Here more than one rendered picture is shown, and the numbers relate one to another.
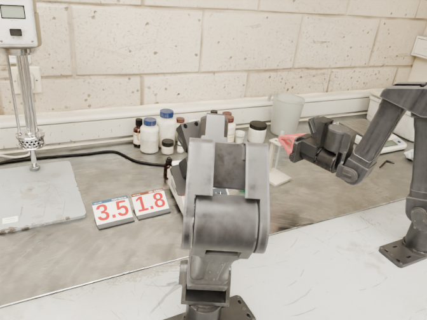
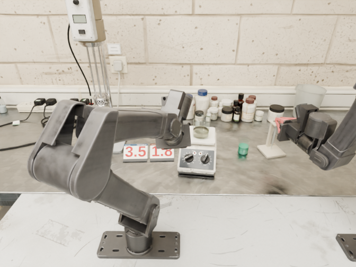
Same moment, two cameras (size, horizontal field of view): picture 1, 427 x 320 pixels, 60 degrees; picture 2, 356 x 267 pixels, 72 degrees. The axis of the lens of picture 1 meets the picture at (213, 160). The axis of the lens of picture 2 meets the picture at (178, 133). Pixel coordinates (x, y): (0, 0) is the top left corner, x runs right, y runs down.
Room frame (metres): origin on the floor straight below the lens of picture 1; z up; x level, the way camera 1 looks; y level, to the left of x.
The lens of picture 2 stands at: (0.18, -0.29, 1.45)
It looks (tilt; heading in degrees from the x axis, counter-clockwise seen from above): 31 degrees down; 30
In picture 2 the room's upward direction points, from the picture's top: straight up
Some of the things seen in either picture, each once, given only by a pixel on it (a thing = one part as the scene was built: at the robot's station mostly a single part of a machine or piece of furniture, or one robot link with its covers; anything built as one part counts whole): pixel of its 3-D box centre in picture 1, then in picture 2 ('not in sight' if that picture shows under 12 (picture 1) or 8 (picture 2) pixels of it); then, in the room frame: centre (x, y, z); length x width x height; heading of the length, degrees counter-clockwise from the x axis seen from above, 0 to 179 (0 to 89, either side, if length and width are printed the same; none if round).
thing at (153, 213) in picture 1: (150, 203); (161, 152); (0.81, 0.15, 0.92); 0.09 x 0.06 x 0.04; 122
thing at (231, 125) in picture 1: (227, 130); (248, 109); (1.28, -0.04, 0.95); 0.06 x 0.06 x 0.11
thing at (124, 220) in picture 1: (113, 211); (135, 152); (0.76, 0.24, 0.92); 0.09 x 0.06 x 0.04; 122
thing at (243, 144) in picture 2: not in sight; (243, 145); (0.99, -0.11, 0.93); 0.04 x 0.04 x 0.06
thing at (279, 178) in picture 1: (277, 160); (274, 137); (1.05, -0.20, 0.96); 0.08 x 0.08 x 0.13; 43
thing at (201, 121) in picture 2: not in sight; (202, 126); (0.89, 0.03, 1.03); 0.07 x 0.06 x 0.08; 96
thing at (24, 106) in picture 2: not in sight; (57, 106); (0.88, 0.85, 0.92); 0.40 x 0.06 x 0.04; 119
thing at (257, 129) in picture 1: (257, 132); (275, 113); (1.33, -0.16, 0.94); 0.07 x 0.07 x 0.07
